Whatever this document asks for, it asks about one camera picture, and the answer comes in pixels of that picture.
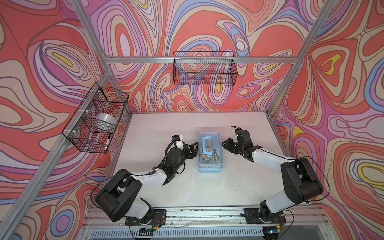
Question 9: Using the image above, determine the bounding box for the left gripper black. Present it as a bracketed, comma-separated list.
[171, 142, 198, 174]

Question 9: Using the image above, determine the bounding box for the blue plastic tool box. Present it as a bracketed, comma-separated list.
[197, 130, 225, 174]

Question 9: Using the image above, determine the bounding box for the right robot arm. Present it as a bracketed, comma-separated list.
[222, 127, 324, 224]

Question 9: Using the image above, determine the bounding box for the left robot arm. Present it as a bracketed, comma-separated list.
[94, 135, 199, 225]

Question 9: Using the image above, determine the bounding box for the grey tape roll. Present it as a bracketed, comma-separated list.
[94, 113, 117, 132]

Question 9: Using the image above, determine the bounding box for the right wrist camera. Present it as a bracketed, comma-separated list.
[235, 128, 243, 135]

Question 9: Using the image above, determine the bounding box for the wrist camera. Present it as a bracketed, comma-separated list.
[172, 135, 185, 150]
[235, 128, 243, 135]

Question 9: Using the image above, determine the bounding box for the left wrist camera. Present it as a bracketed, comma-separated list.
[172, 135, 185, 150]

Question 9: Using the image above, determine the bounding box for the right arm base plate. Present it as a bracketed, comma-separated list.
[241, 208, 287, 225]

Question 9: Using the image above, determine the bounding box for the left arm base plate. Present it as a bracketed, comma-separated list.
[125, 209, 167, 228]

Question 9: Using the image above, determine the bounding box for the rear wire basket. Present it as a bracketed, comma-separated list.
[173, 50, 238, 86]

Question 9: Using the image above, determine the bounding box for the wire basket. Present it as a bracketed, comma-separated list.
[173, 50, 238, 86]
[62, 83, 129, 154]

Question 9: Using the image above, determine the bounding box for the left wire basket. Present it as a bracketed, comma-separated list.
[62, 83, 129, 154]

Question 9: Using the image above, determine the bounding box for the aluminium front rail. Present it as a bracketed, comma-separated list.
[78, 205, 337, 240]

